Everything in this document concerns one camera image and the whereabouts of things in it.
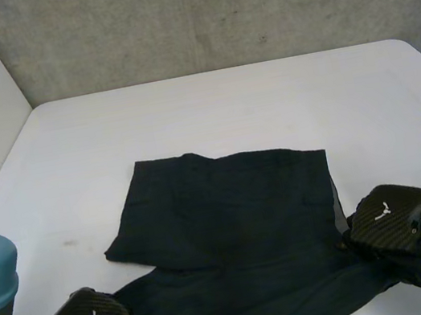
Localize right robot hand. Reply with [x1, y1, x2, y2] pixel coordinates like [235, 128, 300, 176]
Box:
[333, 177, 421, 301]

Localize dark blue shorts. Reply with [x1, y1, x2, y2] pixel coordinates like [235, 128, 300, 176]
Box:
[89, 117, 417, 315]

